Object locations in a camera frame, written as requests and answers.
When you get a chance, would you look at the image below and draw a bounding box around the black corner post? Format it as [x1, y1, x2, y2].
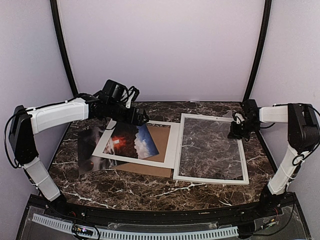
[49, 0, 79, 96]
[242, 0, 272, 102]

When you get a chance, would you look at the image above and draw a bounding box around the white photo mat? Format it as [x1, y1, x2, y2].
[92, 120, 180, 169]

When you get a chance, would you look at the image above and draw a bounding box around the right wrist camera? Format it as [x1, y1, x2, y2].
[232, 99, 259, 122]

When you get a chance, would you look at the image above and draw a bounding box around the white slotted cable duct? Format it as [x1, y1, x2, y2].
[31, 213, 239, 240]

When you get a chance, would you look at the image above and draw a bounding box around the right black corner post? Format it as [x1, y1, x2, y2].
[242, 0, 272, 102]

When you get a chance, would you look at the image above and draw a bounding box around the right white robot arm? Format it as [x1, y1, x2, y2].
[227, 99, 320, 197]

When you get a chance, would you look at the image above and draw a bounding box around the white picture frame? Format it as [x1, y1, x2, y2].
[172, 112, 250, 186]

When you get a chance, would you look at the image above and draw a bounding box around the left black corner post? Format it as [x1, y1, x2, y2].
[49, 0, 79, 96]

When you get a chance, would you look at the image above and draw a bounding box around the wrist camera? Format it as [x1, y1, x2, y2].
[98, 79, 140, 109]
[232, 99, 259, 122]

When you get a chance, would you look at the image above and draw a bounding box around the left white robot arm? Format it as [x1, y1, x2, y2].
[7, 93, 150, 218]

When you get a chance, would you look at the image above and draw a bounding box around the landscape photo print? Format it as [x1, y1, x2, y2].
[77, 123, 159, 175]

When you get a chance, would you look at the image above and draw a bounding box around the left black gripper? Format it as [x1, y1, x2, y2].
[106, 101, 150, 127]

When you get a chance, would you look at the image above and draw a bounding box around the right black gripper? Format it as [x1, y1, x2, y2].
[228, 118, 261, 140]

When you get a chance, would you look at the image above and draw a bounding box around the clear acrylic sheet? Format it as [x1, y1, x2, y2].
[179, 109, 245, 181]

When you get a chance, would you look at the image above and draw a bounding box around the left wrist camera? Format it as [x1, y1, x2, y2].
[98, 79, 140, 109]

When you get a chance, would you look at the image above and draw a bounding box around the black front rail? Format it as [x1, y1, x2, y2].
[23, 192, 298, 232]

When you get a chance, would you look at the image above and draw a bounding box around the brown cardboard backing board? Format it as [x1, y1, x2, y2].
[113, 125, 171, 178]

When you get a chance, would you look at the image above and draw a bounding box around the small circuit board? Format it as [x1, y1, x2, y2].
[71, 224, 94, 237]

